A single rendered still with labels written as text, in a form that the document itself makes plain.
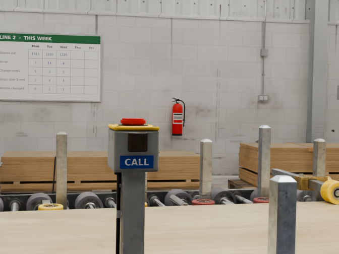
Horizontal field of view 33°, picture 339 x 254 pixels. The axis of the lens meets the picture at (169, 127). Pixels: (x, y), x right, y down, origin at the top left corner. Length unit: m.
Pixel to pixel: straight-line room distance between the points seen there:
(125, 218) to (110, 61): 7.24
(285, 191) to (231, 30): 7.52
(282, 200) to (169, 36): 7.32
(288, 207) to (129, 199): 0.27
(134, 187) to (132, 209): 0.03
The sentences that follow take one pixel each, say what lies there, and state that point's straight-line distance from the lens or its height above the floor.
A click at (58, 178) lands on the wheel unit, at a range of 1.97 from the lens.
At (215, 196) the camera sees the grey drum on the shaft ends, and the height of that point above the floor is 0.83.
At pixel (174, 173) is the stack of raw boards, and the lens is 6.96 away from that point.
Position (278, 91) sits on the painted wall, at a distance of 8.62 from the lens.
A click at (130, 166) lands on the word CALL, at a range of 0.86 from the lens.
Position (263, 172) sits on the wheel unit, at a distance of 2.15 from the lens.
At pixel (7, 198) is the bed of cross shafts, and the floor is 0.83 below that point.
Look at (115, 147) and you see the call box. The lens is 0.86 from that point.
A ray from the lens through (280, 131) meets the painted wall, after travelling 8.65.
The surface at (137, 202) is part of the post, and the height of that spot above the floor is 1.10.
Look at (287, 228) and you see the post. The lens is 0.99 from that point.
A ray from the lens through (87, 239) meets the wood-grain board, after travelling 1.49.
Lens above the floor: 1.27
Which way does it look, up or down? 3 degrees down
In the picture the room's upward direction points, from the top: 1 degrees clockwise
